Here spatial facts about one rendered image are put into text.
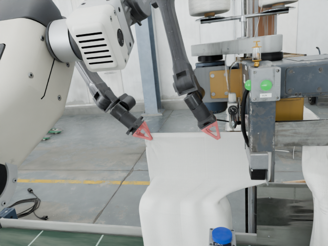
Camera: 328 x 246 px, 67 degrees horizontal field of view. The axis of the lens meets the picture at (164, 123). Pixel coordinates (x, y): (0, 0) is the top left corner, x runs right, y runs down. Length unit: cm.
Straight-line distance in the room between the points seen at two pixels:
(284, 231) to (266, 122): 81
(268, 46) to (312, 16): 535
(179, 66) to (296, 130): 48
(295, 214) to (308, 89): 79
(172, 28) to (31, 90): 60
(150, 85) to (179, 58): 482
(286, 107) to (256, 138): 33
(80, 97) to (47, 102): 645
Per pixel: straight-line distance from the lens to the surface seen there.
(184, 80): 91
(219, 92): 116
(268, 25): 128
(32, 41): 58
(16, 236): 195
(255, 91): 74
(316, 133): 104
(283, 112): 113
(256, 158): 84
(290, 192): 138
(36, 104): 57
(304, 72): 81
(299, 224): 149
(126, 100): 107
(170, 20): 100
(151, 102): 581
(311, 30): 623
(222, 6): 106
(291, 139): 102
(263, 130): 82
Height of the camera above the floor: 140
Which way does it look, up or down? 16 degrees down
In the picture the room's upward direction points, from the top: 6 degrees counter-clockwise
